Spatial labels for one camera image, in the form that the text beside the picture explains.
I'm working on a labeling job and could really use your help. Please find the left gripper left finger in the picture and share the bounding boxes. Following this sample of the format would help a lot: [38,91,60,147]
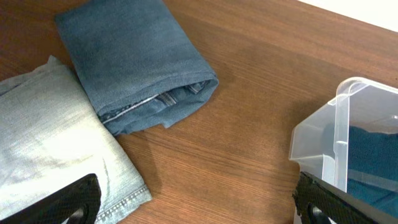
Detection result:
[1,174,101,224]

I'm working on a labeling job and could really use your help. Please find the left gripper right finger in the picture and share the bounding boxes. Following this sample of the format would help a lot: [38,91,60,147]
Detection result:
[292,172,397,224]

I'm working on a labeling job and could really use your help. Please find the teal blue garment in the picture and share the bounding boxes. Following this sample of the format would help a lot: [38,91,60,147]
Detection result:
[347,126,397,218]

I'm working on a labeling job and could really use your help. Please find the light blue jeans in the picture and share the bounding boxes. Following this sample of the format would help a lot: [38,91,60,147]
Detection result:
[1,57,152,223]

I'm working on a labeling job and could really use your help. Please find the dark blue jeans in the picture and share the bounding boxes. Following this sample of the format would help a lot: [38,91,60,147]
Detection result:
[55,0,219,136]

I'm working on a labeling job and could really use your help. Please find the clear plastic storage bin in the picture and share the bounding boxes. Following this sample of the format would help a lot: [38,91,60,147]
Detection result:
[289,77,398,220]

